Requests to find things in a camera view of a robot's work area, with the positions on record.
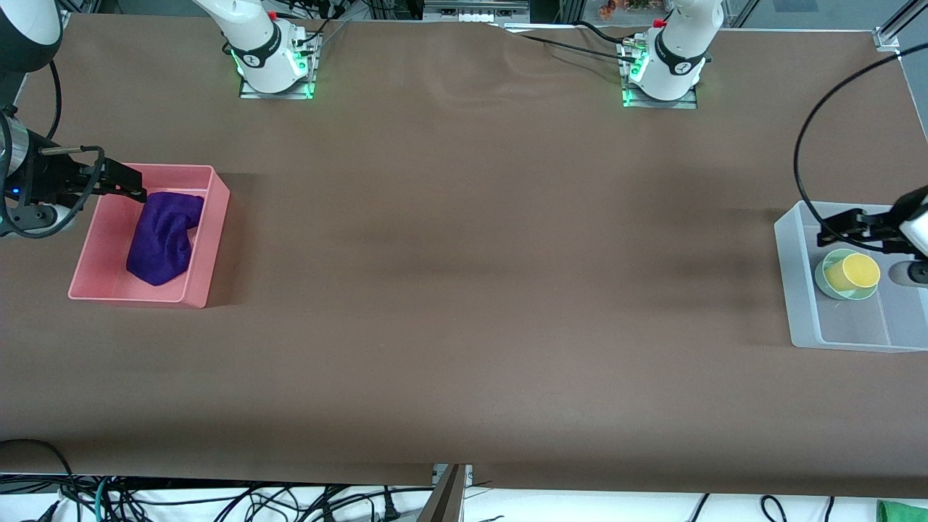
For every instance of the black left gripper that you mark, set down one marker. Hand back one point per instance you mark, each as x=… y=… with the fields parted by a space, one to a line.
x=876 y=224

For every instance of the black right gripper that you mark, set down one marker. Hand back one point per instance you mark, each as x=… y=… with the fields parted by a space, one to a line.
x=45 y=181

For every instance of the yellow cup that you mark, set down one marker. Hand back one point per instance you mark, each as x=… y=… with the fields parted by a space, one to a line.
x=855 y=272

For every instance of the pale green bowl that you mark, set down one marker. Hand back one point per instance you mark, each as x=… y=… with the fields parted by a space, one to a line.
x=826 y=286

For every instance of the purple cloth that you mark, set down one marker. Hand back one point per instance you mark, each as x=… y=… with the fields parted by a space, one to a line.
x=163 y=239

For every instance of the pink plastic bin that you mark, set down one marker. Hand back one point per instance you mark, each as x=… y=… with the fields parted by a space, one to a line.
x=109 y=246

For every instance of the translucent white plastic bin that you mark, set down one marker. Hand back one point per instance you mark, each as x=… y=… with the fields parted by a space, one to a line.
x=848 y=326

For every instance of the green object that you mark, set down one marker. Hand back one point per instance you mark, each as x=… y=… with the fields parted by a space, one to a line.
x=902 y=512

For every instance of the brown table cover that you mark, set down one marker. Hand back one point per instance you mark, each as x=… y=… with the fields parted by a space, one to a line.
x=464 y=326

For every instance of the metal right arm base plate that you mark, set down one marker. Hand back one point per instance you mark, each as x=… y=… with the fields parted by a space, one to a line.
x=279 y=93

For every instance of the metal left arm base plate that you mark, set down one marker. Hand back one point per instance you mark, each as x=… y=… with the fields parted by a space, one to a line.
x=660 y=104

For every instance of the silver rack rail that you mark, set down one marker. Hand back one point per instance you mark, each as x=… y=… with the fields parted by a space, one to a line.
x=475 y=11

